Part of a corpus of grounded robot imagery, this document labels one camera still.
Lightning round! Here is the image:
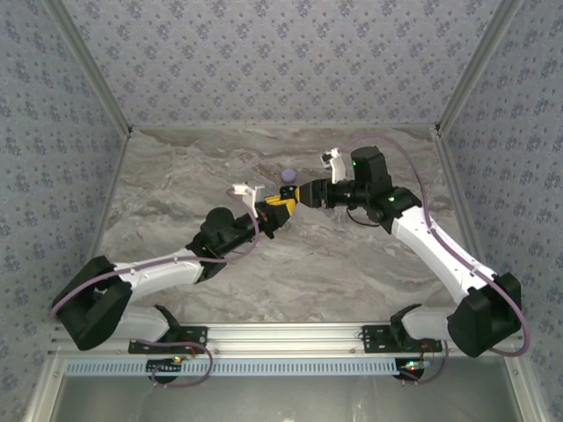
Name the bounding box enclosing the aluminium profile beam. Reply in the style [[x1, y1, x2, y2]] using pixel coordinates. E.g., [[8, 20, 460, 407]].
[[47, 322, 528, 356]]

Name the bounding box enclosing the small electronics board with LED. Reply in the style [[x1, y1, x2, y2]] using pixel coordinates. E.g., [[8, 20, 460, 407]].
[[395, 358, 430, 382], [147, 356, 184, 379]]

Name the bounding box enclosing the grey metal sheet panel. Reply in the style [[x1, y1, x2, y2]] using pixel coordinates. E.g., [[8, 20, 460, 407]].
[[52, 375, 524, 422]]

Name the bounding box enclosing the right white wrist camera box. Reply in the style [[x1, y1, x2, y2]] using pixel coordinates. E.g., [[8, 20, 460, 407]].
[[319, 148, 353, 185]]

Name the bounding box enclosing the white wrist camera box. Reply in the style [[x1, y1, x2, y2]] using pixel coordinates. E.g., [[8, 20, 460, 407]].
[[225, 181, 267, 216], [319, 148, 353, 185]]

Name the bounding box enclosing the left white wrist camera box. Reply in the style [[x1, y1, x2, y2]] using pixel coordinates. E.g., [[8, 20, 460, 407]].
[[225, 181, 267, 216]]

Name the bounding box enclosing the thin black wire loop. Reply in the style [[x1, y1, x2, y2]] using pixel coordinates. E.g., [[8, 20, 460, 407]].
[[346, 205, 380, 228]]

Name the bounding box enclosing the aluminium table side rail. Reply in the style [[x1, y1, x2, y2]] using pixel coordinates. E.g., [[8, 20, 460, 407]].
[[85, 129, 135, 265], [431, 127, 496, 282]]

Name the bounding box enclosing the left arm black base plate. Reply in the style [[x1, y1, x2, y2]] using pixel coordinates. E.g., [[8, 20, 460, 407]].
[[128, 324, 208, 355]]

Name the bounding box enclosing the aluminium frame post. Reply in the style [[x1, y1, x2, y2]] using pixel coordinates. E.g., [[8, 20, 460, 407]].
[[434, 0, 528, 135]]

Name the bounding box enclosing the white slotted cable duct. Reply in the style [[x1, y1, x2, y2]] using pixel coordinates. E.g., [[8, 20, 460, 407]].
[[64, 357, 399, 378]]

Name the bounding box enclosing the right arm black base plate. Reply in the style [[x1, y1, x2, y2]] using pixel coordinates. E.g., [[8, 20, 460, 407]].
[[361, 324, 443, 355]]

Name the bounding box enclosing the aluminium frame leg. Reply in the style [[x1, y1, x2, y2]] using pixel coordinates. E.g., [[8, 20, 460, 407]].
[[24, 354, 67, 422], [503, 354, 545, 422]]

